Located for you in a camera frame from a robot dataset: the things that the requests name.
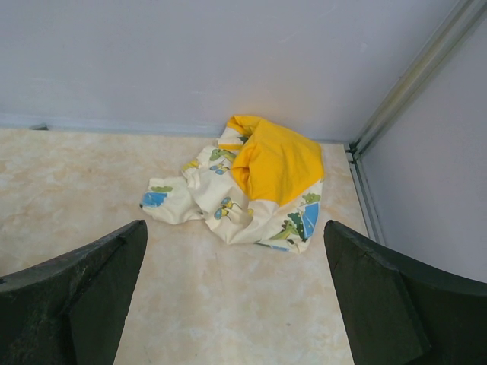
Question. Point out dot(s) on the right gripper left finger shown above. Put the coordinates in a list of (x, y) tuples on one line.
[(72, 309)]

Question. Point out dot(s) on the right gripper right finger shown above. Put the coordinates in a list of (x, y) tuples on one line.
[(398, 310)]

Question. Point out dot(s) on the yellow patterned cloth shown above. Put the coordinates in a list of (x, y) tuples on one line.
[(259, 183)]

